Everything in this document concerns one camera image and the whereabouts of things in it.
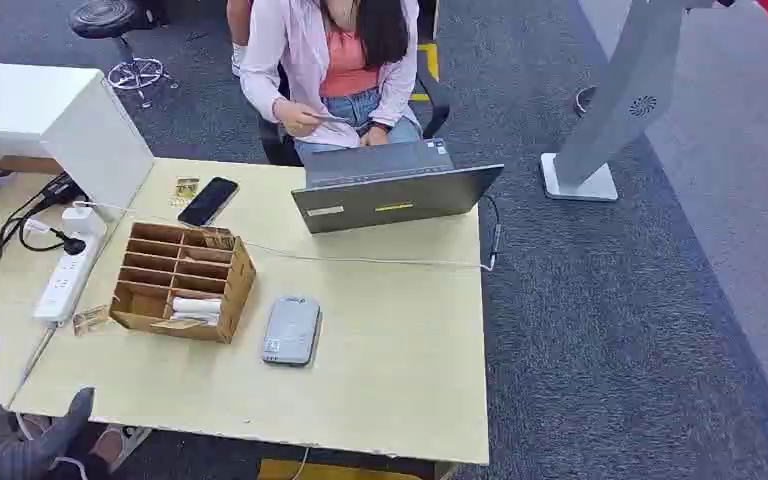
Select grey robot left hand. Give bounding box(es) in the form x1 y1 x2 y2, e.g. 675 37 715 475
0 314 97 480

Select person's right hand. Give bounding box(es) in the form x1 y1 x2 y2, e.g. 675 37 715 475
272 97 324 138

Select person's left hand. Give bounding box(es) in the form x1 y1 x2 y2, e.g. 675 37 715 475
360 124 392 148

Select grey laptop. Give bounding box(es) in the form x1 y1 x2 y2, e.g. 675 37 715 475
290 137 506 236

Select seated person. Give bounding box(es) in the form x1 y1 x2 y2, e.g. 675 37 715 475
239 0 425 164

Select person's leg with white shoe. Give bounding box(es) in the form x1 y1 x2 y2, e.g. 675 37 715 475
226 0 253 79

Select black smartphone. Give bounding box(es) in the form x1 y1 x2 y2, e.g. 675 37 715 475
177 176 241 229

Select gold printed card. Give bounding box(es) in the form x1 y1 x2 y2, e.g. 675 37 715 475
171 176 202 209

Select brown printed card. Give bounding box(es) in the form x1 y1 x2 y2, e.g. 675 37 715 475
71 303 113 338

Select white power strip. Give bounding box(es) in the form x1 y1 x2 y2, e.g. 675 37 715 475
32 231 104 326

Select wooden card box with dividers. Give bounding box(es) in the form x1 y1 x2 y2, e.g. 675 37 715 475
108 221 258 345

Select grey flat card case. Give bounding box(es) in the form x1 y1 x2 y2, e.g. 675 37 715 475
261 295 324 368

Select white cards stack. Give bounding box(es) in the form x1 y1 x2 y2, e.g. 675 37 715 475
169 296 224 327

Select black round stool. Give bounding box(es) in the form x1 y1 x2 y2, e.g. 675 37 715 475
67 0 181 109

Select white charger plug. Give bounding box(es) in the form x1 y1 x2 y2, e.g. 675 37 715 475
60 205 109 239

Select grey floor stand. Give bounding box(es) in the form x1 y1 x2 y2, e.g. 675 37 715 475
540 0 736 203

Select wooden box under white desk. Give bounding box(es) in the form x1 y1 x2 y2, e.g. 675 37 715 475
0 154 65 178

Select yellow object under table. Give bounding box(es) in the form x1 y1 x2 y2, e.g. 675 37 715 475
257 458 425 480

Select white power strip cord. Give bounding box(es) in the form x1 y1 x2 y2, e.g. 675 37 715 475
8 321 61 407

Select black laptop power cable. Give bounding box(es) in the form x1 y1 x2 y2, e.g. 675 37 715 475
479 194 504 274

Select black cable with plug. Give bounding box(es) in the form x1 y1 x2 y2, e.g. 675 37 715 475
0 172 88 277

